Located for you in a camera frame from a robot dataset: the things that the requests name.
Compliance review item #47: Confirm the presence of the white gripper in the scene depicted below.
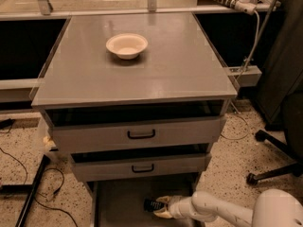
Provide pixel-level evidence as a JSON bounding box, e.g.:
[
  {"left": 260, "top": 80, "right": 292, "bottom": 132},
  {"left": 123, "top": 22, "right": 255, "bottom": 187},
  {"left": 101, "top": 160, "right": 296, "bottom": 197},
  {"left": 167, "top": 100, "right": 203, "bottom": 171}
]
[{"left": 153, "top": 196, "right": 192, "bottom": 218}]

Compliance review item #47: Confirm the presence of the white cable with plug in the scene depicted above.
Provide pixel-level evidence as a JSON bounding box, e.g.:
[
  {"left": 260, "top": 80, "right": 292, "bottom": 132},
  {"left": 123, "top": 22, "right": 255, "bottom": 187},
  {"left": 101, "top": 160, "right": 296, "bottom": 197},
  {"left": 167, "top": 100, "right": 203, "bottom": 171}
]
[{"left": 220, "top": 0, "right": 261, "bottom": 142}]

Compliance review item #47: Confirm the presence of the bottom open grey drawer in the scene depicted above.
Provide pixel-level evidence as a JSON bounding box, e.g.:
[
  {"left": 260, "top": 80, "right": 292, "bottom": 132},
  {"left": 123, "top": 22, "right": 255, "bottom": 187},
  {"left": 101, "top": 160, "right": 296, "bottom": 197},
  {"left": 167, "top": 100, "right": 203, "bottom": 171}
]
[{"left": 90, "top": 174, "right": 205, "bottom": 227}]

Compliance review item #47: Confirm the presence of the grey drawer cabinet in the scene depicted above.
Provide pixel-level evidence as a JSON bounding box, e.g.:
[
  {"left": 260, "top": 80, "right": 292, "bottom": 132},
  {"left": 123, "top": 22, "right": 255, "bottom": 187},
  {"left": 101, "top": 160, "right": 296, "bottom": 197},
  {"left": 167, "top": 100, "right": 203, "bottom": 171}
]
[{"left": 30, "top": 12, "right": 239, "bottom": 227}]

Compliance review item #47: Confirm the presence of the blue rxbar snack wrapper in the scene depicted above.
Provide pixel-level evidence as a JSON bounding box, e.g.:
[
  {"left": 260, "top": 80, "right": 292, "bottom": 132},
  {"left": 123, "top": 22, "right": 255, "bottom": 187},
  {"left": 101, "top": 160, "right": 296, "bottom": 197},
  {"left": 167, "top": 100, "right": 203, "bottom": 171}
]
[{"left": 143, "top": 199, "right": 165, "bottom": 212}]

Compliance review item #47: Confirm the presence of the black metal floor bar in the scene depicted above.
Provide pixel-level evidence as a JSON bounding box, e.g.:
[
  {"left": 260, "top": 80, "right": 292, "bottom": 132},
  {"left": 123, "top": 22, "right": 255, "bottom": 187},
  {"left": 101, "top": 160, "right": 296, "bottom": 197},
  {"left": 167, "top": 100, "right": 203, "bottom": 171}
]
[{"left": 0, "top": 155, "right": 50, "bottom": 227}]

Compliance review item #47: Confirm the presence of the black floor cable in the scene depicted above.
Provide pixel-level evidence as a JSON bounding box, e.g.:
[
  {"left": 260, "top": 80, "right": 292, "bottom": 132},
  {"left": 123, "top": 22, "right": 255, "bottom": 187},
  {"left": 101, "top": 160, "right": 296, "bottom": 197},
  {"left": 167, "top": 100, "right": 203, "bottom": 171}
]
[{"left": 0, "top": 120, "right": 79, "bottom": 227}]

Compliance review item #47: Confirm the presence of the black office chair base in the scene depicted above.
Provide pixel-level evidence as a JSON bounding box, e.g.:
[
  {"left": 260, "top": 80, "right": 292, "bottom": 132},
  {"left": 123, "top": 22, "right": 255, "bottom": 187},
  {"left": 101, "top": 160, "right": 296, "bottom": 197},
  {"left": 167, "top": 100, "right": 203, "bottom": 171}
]
[{"left": 246, "top": 92, "right": 303, "bottom": 186}]

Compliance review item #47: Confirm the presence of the middle grey drawer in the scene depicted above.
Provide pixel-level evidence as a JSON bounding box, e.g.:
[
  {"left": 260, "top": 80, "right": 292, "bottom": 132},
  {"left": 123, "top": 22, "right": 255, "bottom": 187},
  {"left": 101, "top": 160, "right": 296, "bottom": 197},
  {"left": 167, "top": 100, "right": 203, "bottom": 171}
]
[{"left": 72, "top": 153, "right": 211, "bottom": 182}]

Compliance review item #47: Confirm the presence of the top grey drawer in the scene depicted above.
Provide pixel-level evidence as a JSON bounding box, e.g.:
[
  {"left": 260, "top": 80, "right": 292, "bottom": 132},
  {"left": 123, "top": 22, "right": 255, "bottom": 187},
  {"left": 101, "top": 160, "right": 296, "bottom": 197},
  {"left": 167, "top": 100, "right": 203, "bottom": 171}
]
[{"left": 51, "top": 116, "right": 226, "bottom": 153}]

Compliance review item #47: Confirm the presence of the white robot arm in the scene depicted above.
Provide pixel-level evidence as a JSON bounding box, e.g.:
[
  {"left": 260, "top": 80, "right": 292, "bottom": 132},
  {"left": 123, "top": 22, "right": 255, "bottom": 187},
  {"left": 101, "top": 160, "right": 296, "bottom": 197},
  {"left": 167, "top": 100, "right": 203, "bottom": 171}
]
[{"left": 151, "top": 189, "right": 303, "bottom": 227}]

